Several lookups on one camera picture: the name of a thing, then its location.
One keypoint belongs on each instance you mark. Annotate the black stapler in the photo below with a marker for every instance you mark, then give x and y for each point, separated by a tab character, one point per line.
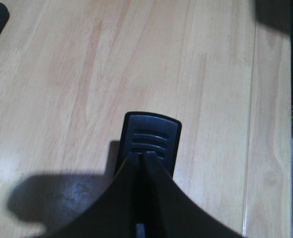
145	131

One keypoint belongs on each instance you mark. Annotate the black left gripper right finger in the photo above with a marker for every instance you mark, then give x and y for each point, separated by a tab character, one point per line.
170	212

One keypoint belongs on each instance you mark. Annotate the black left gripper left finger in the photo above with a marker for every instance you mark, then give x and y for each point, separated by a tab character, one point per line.
112	215

